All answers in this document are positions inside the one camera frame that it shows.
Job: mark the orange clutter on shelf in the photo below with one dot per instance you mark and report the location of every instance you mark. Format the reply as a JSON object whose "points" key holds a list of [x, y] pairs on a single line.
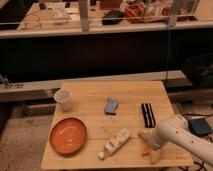
{"points": [[135, 13]]}

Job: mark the dark blue box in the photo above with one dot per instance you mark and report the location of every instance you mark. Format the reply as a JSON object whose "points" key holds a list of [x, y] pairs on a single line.
{"points": [[199, 127]]}

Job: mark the black crate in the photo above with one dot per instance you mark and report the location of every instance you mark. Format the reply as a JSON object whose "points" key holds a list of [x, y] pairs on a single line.
{"points": [[199, 70]]}

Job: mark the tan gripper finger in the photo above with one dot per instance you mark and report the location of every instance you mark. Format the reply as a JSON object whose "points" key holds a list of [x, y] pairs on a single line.
{"points": [[144, 136], [154, 156]]}

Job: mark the blue rectangular sponge block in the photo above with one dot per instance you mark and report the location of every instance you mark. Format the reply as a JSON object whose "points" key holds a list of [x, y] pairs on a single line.
{"points": [[111, 106]]}

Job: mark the black bag on shelf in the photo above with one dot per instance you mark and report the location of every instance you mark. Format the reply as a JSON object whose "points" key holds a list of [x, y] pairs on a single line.
{"points": [[112, 17]]}

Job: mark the orange ceramic bowl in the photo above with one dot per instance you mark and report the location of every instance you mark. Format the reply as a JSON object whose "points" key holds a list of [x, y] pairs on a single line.
{"points": [[68, 136]]}

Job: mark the clear plastic cup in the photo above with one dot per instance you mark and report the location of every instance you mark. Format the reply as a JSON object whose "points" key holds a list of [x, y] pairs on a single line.
{"points": [[63, 98]]}

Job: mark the white plastic bottle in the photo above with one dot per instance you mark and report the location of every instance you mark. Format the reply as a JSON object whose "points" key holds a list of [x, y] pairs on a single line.
{"points": [[113, 144]]}

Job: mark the metal shelf post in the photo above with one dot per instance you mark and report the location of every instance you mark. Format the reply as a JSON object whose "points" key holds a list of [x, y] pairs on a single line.
{"points": [[83, 9]]}

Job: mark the small orange pepper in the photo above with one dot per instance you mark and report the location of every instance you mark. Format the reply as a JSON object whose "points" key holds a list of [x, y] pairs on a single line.
{"points": [[145, 154]]}

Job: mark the wooden table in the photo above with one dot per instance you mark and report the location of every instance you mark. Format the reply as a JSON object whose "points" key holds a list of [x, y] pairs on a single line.
{"points": [[88, 101]]}

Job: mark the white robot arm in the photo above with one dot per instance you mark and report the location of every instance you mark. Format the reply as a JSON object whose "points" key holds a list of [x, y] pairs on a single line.
{"points": [[175, 130]]}

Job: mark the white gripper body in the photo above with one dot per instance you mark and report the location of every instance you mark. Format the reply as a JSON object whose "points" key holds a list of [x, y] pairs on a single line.
{"points": [[154, 139]]}

